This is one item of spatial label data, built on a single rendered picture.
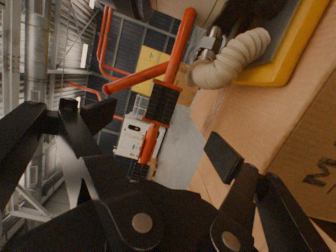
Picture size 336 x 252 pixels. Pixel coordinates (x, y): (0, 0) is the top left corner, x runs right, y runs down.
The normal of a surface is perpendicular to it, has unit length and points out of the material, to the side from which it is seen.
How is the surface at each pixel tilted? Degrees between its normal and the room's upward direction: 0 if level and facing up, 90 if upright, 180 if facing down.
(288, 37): 0
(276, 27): 0
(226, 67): 79
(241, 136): 0
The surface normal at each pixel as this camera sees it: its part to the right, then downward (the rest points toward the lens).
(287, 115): -0.95, -0.29
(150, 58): 0.03, 0.33
